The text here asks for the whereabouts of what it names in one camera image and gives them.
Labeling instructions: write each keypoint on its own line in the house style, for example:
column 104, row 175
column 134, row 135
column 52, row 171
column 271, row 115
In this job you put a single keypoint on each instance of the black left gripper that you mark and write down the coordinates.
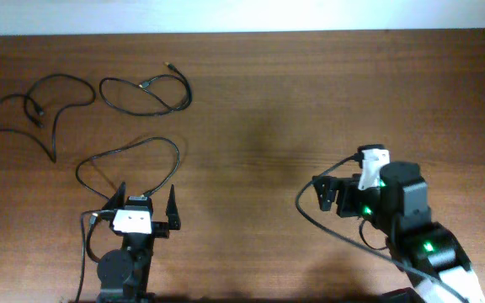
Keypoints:
column 161, row 229

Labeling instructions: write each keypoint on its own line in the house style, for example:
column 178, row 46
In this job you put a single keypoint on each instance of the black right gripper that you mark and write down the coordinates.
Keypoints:
column 347, row 188

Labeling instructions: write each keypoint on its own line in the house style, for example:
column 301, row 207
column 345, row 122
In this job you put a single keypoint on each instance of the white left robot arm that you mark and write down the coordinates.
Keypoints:
column 123, row 272

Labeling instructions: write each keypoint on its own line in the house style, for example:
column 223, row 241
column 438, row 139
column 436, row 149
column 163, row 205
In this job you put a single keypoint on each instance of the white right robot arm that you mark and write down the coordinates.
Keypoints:
column 393, row 198

